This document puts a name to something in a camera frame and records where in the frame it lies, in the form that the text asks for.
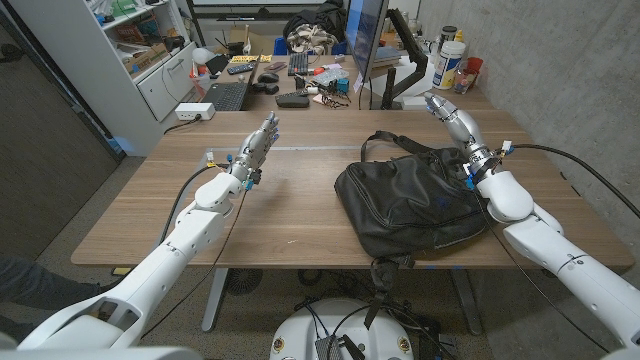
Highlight white wipes canister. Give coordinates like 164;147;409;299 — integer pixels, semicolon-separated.
432;40;467;91

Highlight white power strip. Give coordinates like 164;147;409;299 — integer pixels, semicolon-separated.
174;102;217;122

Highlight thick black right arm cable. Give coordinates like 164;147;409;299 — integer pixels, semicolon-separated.
507;143;640;220

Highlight person's leg in dark trousers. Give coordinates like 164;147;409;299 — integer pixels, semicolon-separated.
0;257;104;314

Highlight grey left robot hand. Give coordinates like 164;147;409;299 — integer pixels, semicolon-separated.
229;111;281;187

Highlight clear plastic tray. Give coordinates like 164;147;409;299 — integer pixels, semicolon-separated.
312;67;350;87

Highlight small white box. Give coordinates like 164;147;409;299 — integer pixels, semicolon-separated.
401;95;431;111

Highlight black laptop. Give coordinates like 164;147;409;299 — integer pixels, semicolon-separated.
199;49;264;112

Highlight grey metal table leg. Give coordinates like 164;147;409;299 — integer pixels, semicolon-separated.
449;267;484;336
201;268;230;333

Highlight clear glass jar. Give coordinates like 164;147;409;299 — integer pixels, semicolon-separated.
453;67;476;95

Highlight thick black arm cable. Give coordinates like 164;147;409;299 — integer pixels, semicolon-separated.
507;143;640;220
160;162;231;246

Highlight white robot torso base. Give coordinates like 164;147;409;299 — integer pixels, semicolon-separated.
269;298;415;360

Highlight pile of dark clothes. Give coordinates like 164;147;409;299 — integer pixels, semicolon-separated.
282;2;349;55

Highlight white shelf cabinet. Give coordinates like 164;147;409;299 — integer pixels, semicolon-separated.
9;0;199;156

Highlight flat black device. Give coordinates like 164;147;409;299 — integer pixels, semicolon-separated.
275;93;311;109

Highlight computer monitor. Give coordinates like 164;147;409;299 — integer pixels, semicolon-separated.
344;0;390;84

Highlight round black fan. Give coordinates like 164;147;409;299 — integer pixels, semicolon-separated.
224;268;264;296

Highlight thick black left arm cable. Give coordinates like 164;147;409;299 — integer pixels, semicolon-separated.
160;162;231;246

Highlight black leather backpack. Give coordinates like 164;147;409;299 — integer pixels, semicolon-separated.
333;130;494;331

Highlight black keyboard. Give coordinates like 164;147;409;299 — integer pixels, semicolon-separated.
288;52;310;77

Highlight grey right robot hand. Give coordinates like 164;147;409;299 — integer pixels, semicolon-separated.
423;91;501;177

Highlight cardboard box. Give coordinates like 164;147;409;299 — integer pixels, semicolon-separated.
124;43;171;76

